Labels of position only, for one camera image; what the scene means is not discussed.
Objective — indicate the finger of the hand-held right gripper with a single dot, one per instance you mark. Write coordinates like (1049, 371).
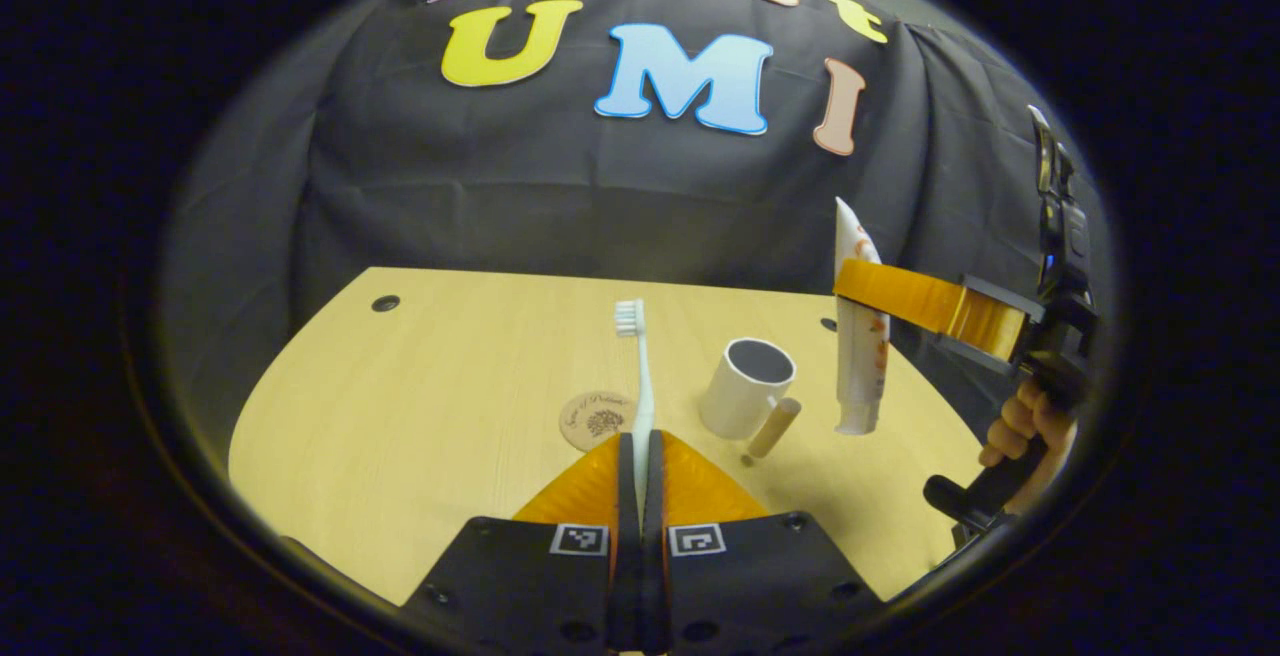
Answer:
(900, 296)

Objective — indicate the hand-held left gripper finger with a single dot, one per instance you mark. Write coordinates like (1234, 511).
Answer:
(627, 546)
(652, 556)

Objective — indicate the white toothpaste tube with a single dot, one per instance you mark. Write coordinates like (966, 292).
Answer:
(862, 376)

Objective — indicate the round brown cork coaster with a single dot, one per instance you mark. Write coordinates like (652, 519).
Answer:
(588, 424)

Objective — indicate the pale green white toothbrush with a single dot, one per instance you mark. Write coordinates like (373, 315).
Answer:
(643, 386)

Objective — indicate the black backdrop cloth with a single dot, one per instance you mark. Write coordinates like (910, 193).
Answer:
(560, 206)

